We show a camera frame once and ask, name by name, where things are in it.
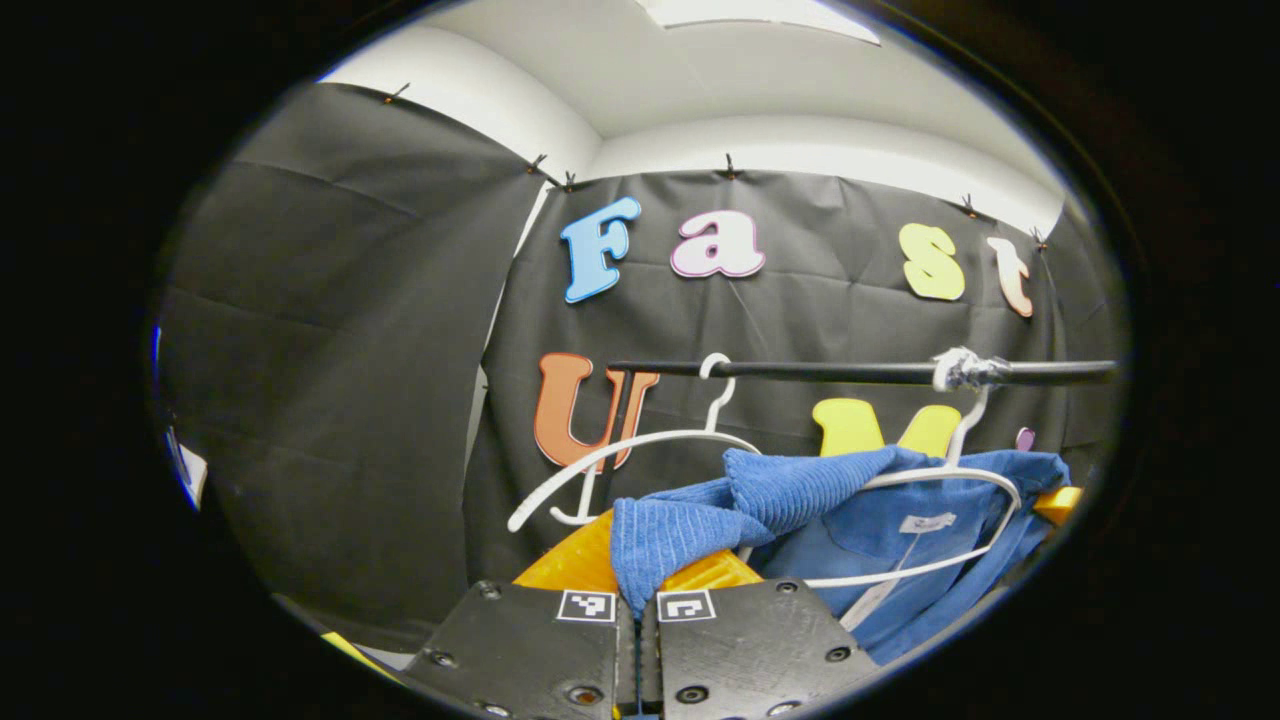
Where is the black clothes rack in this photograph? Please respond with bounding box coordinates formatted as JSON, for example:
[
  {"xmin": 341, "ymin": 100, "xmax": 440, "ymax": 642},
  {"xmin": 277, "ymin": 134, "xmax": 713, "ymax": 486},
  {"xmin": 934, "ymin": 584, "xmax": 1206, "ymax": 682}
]
[{"xmin": 600, "ymin": 355, "xmax": 1121, "ymax": 506}]

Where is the row of small black clips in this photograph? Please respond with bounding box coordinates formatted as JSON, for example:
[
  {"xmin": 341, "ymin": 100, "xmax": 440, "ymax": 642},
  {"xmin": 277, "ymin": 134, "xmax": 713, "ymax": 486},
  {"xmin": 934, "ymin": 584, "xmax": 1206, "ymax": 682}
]
[{"xmin": 383, "ymin": 82, "xmax": 1049, "ymax": 251}]

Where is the blue corduroy jacket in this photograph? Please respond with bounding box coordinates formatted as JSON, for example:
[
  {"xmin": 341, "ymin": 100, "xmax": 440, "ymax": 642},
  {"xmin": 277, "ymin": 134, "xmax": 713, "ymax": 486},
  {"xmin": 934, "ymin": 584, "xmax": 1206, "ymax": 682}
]
[{"xmin": 610, "ymin": 445, "xmax": 1073, "ymax": 669}]

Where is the ceiling light panel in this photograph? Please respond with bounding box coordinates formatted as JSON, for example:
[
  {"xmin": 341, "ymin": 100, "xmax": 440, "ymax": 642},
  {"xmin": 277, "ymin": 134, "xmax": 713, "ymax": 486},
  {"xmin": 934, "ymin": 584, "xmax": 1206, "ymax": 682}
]
[{"xmin": 638, "ymin": 0, "xmax": 883, "ymax": 47}]

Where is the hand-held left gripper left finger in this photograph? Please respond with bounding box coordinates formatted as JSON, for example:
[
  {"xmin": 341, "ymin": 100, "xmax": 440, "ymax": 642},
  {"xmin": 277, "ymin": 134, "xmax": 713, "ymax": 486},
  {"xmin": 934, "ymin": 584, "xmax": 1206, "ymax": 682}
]
[{"xmin": 400, "ymin": 508, "xmax": 641, "ymax": 720}]

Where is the white plastic clothes hanger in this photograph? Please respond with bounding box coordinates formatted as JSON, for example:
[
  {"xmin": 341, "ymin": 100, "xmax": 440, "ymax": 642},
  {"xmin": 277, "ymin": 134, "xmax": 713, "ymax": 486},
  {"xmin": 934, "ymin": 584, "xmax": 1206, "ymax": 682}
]
[
  {"xmin": 740, "ymin": 346, "xmax": 1024, "ymax": 591},
  {"xmin": 506, "ymin": 352, "xmax": 764, "ymax": 534}
]

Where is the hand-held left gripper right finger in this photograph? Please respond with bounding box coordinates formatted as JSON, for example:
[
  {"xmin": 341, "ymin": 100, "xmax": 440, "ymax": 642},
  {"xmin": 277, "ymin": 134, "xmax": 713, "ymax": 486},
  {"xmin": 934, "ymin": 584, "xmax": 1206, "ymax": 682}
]
[{"xmin": 640, "ymin": 548, "xmax": 883, "ymax": 720}]

